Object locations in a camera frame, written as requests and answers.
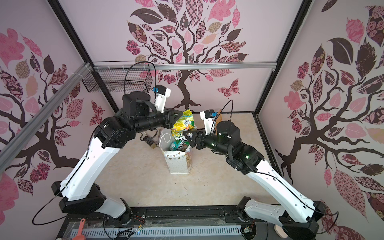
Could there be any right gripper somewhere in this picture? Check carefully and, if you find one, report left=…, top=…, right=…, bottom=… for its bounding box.
left=183, top=126, right=232, bottom=159

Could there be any yellow green snack packet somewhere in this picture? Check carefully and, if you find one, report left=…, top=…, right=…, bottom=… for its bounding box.
left=171, top=110, right=195, bottom=141

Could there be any white patterned paper bag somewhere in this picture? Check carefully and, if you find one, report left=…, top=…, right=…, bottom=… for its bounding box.
left=159, top=128, right=192, bottom=175

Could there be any orange snack packet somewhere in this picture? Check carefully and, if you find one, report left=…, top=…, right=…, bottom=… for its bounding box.
left=215, top=109, right=222, bottom=124

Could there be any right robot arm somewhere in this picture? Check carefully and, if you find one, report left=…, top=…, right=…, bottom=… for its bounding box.
left=184, top=121, right=326, bottom=240

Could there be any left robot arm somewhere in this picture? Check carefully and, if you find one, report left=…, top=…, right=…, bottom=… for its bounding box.
left=52, top=86, right=183, bottom=224

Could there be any teal snack packet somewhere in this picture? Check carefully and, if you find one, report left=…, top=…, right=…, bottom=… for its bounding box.
left=170, top=140, right=189, bottom=152

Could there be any dark brown bottle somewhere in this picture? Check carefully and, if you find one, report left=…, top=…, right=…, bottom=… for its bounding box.
left=143, top=136, right=157, bottom=149

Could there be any round beige pad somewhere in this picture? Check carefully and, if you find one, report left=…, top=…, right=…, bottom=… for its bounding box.
left=274, top=225, right=288, bottom=239

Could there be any pink plastic scoop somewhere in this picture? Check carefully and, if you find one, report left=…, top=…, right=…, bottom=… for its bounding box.
left=73, top=219, right=86, bottom=240

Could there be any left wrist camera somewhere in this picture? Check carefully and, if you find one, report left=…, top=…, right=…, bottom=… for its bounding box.
left=153, top=85, right=171, bottom=113

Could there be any black wire basket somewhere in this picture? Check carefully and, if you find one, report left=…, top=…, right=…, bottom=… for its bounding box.
left=82, top=62, right=156, bottom=94

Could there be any back aluminium rail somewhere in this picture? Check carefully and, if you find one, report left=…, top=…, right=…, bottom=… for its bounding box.
left=93, top=62, right=277, bottom=71

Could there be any aluminium rail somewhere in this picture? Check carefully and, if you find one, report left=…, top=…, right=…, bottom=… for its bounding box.
left=1, top=63, right=92, bottom=173
left=93, top=62, right=277, bottom=71

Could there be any white slotted cable duct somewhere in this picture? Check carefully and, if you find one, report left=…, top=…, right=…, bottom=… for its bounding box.
left=82, top=226, right=243, bottom=240

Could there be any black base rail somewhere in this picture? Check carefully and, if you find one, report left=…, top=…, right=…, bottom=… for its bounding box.
left=56, top=204, right=289, bottom=240

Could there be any left aluminium rail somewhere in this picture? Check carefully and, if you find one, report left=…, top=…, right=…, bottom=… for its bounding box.
left=1, top=63, right=92, bottom=173

